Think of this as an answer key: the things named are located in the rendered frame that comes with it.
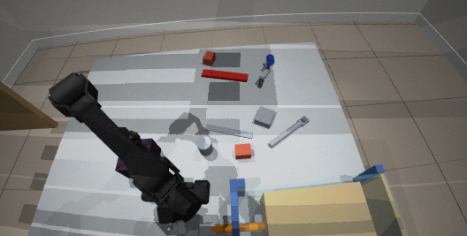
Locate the dark grey cylinder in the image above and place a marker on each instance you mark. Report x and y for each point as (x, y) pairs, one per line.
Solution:
(204, 145)

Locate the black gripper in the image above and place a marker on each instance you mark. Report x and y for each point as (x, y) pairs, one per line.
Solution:
(201, 189)

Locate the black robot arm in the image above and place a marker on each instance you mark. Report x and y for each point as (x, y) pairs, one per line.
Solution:
(75, 97)

